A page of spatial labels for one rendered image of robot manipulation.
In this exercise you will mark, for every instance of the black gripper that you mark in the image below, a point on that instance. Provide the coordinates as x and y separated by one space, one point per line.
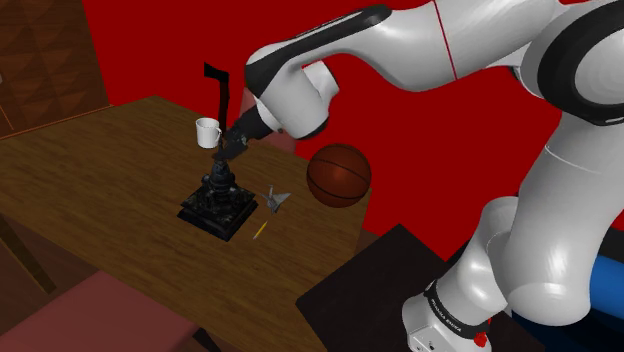
246 129

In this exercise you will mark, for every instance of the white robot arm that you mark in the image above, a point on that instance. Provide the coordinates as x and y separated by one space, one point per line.
546 204

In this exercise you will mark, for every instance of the white mug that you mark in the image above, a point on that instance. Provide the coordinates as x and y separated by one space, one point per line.
207 132

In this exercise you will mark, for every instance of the black bent lamp stand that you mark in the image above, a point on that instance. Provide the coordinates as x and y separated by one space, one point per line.
223 95

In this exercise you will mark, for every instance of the grey folded paper figure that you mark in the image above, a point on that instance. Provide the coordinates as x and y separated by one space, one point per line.
274 199

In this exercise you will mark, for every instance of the black temple figure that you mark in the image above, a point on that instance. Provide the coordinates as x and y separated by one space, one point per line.
219 204

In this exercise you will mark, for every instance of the yellow pencil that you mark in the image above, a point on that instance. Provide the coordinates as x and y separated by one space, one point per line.
260 230

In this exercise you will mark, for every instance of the brown basketball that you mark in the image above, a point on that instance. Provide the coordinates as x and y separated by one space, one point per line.
339 175

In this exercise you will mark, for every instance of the brown wooden table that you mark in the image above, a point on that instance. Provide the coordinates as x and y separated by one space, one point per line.
117 185

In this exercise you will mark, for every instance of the dark robot stand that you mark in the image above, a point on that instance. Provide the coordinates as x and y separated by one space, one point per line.
360 292

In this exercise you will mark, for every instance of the brown panelled wooden door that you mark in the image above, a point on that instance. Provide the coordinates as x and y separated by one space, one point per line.
48 58

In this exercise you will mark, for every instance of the blue cylinder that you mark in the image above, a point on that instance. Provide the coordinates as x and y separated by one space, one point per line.
607 285

